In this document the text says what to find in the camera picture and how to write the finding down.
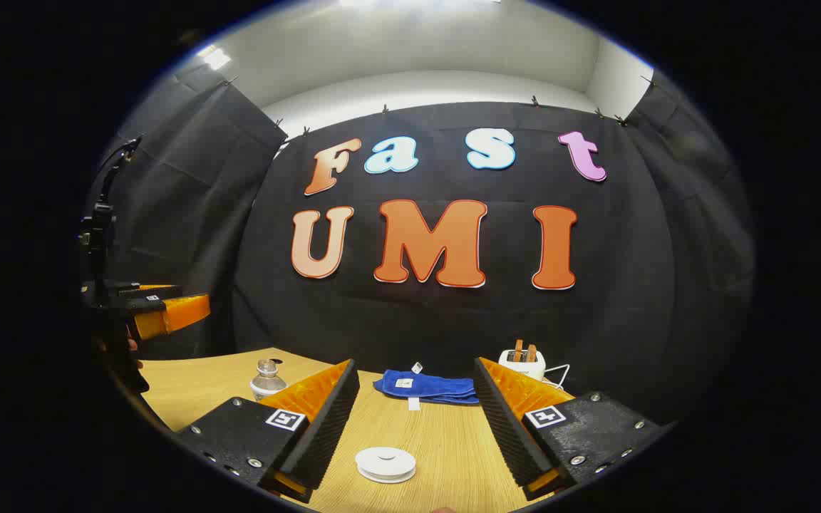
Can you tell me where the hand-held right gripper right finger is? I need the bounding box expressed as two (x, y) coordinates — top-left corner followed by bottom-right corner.
(473, 356), (675, 502)

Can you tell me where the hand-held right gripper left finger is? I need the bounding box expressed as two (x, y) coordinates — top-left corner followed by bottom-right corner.
(175, 358), (361, 504)

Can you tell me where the clear water bottle white label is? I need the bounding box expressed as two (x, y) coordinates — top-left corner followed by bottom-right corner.
(250, 360), (288, 401)

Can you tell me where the white toaster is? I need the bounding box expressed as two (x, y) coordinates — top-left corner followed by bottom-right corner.
(498, 348), (547, 382)

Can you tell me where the white saucer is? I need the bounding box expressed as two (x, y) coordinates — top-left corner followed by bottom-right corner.
(358, 467), (415, 485)

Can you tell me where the blue folded towel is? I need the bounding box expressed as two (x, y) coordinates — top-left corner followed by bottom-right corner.
(373, 363), (480, 411)

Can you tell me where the black backdrop cloth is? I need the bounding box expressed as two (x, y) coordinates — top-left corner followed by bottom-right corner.
(83, 57), (757, 428)

